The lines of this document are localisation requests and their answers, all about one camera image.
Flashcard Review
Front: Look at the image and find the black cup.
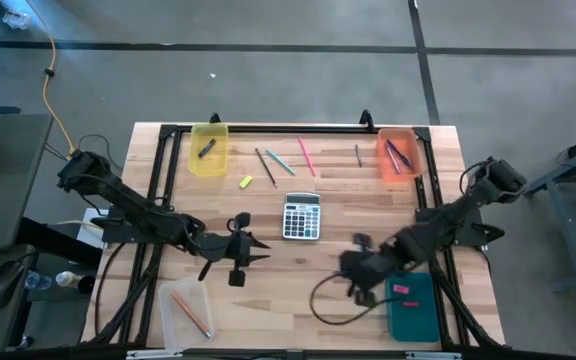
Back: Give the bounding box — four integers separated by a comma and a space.
76, 273, 98, 296

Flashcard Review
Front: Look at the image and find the silver metal bracket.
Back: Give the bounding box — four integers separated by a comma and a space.
126, 349, 184, 360
405, 351, 463, 360

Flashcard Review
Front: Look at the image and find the blue pen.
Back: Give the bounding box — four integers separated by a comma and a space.
385, 139, 413, 169

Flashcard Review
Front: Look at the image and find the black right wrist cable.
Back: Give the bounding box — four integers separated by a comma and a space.
309, 272, 402, 327

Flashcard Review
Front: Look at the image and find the black pencil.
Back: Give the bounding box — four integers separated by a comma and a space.
254, 147, 278, 189

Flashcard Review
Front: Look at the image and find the black aluminium table frame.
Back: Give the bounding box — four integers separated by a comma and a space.
80, 108, 509, 354

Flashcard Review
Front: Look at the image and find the pink pencil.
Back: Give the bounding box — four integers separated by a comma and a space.
297, 135, 318, 178

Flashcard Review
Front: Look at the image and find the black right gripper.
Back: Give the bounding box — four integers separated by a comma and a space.
338, 233, 397, 307

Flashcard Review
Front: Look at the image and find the clear plastic bin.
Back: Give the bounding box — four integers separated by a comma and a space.
157, 276, 216, 351

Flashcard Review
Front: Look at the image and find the translucent purple pen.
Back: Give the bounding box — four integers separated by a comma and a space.
385, 144, 401, 176

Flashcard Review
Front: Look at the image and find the white flat box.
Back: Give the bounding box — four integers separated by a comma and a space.
81, 206, 109, 250

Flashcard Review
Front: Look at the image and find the orange translucent plastic bin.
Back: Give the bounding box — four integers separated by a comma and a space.
376, 127, 425, 184

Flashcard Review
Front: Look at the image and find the silver desk calculator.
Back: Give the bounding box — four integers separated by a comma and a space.
281, 192, 322, 242

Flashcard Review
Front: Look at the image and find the teal pencil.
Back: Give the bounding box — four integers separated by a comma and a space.
265, 148, 298, 177

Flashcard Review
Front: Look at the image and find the yellow cable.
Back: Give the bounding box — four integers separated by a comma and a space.
25, 0, 78, 157

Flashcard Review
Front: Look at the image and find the white bottle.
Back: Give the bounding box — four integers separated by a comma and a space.
55, 270, 80, 289

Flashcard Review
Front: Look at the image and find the grey desk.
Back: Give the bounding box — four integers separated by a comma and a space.
0, 113, 54, 251

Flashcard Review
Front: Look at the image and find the red-orange pencil with eraser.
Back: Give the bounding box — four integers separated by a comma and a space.
169, 290, 214, 340

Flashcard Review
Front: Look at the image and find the clear water bottle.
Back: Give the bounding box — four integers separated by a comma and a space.
23, 270, 53, 292

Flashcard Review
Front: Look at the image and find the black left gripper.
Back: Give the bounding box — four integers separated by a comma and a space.
202, 212, 272, 287

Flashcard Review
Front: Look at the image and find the black computer mouse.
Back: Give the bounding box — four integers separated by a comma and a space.
0, 258, 28, 310

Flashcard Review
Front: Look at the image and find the yellow translucent plastic bin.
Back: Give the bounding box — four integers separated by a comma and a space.
188, 122, 230, 178

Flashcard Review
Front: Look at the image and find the crumpled clear plastic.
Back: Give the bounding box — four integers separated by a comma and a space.
1, 9, 33, 30

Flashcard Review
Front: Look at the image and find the blue-grey table frame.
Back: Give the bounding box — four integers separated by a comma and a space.
521, 123, 576, 295

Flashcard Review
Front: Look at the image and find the teal plastic bin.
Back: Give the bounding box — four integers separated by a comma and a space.
385, 271, 442, 344

